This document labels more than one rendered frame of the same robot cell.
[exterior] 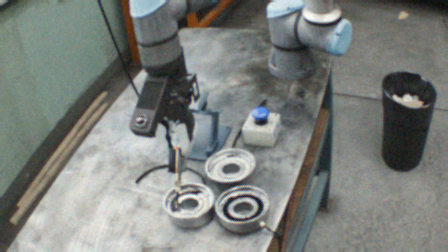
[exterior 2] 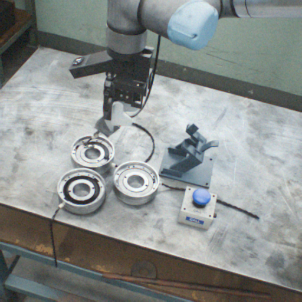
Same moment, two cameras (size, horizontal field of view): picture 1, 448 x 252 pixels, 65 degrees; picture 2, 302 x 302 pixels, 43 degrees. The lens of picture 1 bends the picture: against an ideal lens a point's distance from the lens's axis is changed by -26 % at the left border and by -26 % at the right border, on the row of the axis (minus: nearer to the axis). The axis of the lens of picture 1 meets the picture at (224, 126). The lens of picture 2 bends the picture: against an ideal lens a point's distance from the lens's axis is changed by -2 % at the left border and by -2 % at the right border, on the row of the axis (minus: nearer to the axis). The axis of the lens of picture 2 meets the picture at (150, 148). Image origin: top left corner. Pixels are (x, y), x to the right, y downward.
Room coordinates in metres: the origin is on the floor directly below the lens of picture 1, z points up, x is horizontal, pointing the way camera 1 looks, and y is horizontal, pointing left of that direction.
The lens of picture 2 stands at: (0.59, -0.53, 1.52)
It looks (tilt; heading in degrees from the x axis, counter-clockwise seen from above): 46 degrees down; 71
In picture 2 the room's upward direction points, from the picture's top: 10 degrees clockwise
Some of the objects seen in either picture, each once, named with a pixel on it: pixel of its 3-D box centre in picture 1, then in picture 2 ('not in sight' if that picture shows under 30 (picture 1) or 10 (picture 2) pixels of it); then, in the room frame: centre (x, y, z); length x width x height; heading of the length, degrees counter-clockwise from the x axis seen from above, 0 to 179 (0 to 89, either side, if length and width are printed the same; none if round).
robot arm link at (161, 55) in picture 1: (158, 48); (127, 35); (0.72, 0.09, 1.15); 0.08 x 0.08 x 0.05
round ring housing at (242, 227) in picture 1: (243, 210); (81, 191); (0.62, -0.01, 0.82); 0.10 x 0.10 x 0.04
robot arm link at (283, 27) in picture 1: (289, 20); not in sight; (1.17, -0.24, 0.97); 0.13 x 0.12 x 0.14; 41
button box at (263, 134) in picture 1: (262, 127); (199, 208); (0.88, -0.09, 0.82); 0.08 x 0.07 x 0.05; 154
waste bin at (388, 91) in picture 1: (406, 123); not in sight; (1.51, -0.92, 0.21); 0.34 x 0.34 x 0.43
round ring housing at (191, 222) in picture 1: (189, 206); (92, 156); (0.66, 0.10, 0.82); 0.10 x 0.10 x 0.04
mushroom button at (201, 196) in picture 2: (261, 119); (200, 200); (0.87, -0.09, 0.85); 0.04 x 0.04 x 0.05
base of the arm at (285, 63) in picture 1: (292, 53); not in sight; (1.17, -0.23, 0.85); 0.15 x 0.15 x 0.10
